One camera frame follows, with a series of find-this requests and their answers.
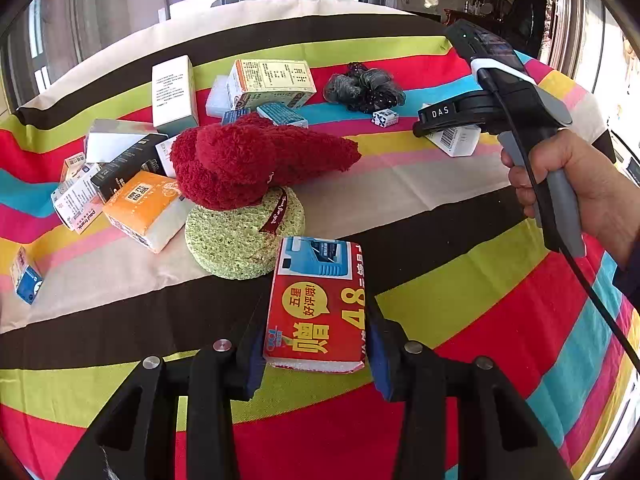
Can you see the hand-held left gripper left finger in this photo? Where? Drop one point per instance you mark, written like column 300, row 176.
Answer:
column 255, row 362

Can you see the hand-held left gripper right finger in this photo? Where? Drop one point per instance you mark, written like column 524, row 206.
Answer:
column 378, row 362

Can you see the white barcode box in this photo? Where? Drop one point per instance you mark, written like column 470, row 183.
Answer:
column 457, row 142

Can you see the red tissue pack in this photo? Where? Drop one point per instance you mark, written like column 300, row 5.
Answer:
column 315, row 305

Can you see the blue white box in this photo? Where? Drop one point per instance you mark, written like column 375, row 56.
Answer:
column 282, row 114

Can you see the tall white box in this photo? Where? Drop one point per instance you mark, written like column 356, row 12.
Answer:
column 172, row 92

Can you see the striped desktop cloth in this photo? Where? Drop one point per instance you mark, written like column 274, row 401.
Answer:
column 450, row 210

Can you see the person's right hand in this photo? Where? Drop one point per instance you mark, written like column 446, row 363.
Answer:
column 592, row 185

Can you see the black office chair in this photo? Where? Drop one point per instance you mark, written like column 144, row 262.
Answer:
column 530, row 15

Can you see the wooden cabinet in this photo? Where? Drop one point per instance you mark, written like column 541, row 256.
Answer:
column 475, row 20

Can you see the green round sponge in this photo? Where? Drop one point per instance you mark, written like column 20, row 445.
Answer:
column 235, row 245

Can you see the small blue patterned box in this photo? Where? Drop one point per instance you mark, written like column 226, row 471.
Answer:
column 385, row 117

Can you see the orange tissue pack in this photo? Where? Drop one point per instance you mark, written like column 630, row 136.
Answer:
column 145, row 215

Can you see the red fluffy cloth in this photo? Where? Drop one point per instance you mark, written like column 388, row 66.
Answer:
column 250, row 160

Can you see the black box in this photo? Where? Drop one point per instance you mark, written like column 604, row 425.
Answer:
column 125, row 165

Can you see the pink white medicine box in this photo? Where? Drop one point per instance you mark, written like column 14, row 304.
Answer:
column 77, row 205

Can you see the small blue white carton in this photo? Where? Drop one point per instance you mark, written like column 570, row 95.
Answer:
column 26, row 277

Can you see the beige text-covered box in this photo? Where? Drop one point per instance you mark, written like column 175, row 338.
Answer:
column 272, row 80

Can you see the white foam packet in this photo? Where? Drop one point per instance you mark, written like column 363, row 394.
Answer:
column 218, row 95

